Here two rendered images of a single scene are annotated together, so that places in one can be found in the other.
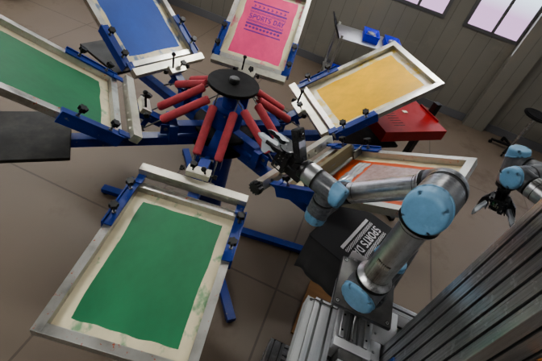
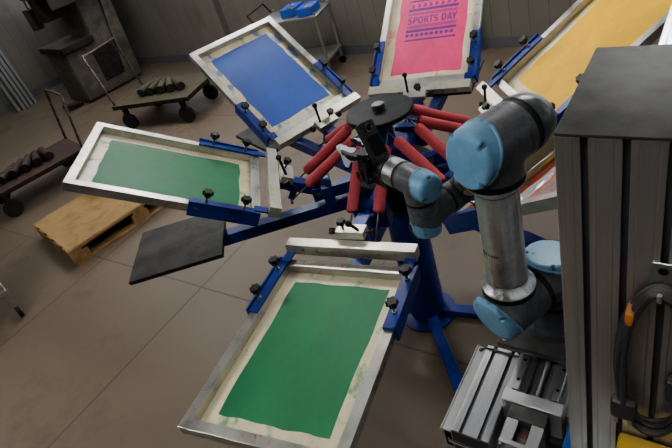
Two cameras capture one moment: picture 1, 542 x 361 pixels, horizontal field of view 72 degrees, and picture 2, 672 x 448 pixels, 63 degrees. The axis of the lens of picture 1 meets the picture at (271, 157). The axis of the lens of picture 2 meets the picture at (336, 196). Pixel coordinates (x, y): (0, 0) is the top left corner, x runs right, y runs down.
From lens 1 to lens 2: 67 cm
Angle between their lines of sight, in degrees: 28
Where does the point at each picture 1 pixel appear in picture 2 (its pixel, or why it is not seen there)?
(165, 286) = (317, 370)
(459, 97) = not seen: outside the picture
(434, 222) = (477, 166)
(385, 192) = not seen: hidden behind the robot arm
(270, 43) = (443, 44)
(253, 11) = (412, 15)
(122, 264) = (271, 353)
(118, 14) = (253, 87)
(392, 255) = (487, 237)
